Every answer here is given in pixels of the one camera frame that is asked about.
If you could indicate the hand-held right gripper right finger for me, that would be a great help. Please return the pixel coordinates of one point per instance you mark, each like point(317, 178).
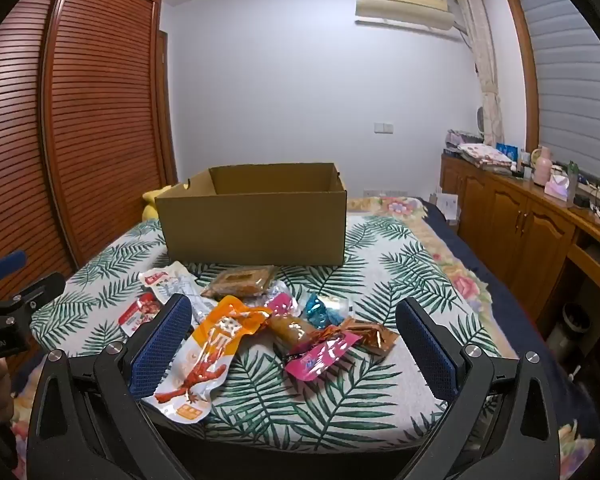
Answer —
point(430, 355)

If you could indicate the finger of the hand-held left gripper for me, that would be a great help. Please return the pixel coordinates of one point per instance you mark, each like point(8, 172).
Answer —
point(7, 262)
point(42, 287)

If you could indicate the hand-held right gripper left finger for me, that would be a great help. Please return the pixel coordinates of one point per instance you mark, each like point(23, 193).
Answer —
point(165, 345)

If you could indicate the orange chicken feet packet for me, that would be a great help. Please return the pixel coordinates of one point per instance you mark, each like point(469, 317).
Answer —
point(207, 360)

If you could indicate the silver foil packet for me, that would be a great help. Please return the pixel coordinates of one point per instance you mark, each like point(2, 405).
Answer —
point(194, 301)

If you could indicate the white packet with red label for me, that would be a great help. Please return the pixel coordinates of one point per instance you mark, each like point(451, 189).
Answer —
point(156, 280)

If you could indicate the blue candy wrapper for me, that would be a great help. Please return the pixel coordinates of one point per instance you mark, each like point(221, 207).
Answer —
point(317, 312)

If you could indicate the brown cardboard box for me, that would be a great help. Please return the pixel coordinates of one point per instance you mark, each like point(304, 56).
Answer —
point(252, 225)

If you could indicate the person's left hand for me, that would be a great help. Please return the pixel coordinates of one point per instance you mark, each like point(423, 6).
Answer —
point(0, 395)

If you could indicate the small red and white packet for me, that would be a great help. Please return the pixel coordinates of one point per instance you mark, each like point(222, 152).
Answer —
point(140, 314)

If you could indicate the orange brown foil packet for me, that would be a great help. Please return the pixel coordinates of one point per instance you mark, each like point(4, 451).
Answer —
point(371, 336)

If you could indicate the dark blue bed sheet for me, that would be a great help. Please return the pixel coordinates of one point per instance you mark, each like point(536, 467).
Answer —
point(510, 305)

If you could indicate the brown cake in clear wrapper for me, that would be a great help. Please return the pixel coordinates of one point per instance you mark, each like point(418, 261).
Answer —
point(240, 281)

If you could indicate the leaf print blanket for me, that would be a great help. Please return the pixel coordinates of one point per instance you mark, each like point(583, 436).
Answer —
point(380, 270)

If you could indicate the pink snack packet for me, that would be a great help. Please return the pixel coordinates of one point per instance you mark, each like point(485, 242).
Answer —
point(312, 356)

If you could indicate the small pink wrapper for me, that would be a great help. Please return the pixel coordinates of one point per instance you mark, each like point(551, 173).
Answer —
point(283, 305)

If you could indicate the brown sausage snack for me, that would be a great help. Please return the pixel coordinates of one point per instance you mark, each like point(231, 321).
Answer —
point(292, 331)

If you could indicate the yellow plush toy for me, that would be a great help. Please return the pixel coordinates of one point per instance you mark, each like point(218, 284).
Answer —
point(155, 202)

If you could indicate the grey trash bin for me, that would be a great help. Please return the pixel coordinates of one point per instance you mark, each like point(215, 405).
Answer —
point(570, 330)

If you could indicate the white paper bag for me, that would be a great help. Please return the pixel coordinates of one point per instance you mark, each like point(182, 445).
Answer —
point(448, 207)

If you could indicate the wooden cabinet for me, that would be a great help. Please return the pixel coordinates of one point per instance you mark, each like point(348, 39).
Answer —
point(510, 215)

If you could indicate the brown louvered wardrobe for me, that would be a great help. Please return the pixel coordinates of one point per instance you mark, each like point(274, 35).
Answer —
point(80, 110)

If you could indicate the folded patterned cloth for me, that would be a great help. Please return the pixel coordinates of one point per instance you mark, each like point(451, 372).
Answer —
point(482, 155)

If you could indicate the pink tissue box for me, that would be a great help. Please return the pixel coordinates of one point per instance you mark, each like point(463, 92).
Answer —
point(556, 186)

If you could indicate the pink thermos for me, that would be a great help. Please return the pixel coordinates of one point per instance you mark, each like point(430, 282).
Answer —
point(541, 167)

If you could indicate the blue packet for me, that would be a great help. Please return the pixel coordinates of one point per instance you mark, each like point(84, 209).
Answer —
point(507, 150)

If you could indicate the green bottle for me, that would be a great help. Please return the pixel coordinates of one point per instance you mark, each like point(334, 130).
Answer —
point(572, 180)

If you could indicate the small white fan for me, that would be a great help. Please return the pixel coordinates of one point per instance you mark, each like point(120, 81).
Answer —
point(480, 117)

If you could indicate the grey window blind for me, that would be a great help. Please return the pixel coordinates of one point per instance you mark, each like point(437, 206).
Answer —
point(570, 85)

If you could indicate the white air conditioner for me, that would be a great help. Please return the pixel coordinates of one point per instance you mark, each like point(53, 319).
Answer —
point(405, 5)

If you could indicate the white wall switch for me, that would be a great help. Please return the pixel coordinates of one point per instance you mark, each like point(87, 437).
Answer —
point(383, 128)

